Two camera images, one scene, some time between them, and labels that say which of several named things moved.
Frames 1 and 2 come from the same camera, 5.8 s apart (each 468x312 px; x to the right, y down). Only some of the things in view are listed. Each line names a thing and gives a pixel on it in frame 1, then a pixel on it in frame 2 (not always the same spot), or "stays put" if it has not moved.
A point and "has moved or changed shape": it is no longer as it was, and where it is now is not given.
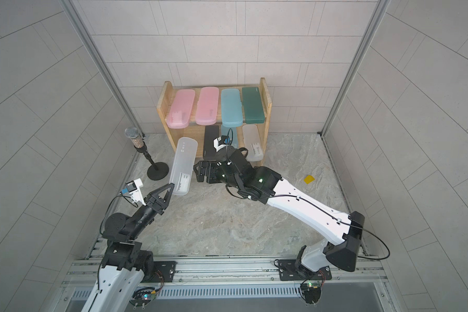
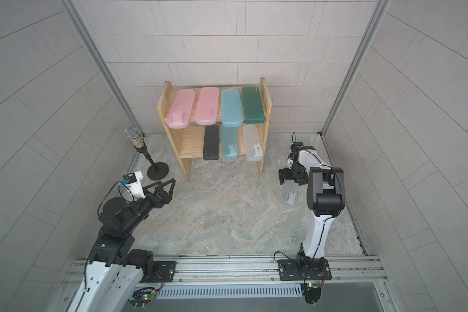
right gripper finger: (199, 169) -> (285, 173)
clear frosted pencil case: (252, 142) stays put
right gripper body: (225, 173) -> (298, 171)
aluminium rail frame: (248, 284) stays put
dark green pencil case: (253, 110) stays put
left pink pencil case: (179, 113) stays put
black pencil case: (212, 132) stays put
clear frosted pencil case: (182, 171) has moved or changed shape
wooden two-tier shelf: (236, 116) stays put
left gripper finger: (156, 193) -> (145, 188)
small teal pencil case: (232, 132) stays put
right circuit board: (312, 292) stays put
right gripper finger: (211, 170) -> (303, 180)
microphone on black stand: (158, 170) stays put
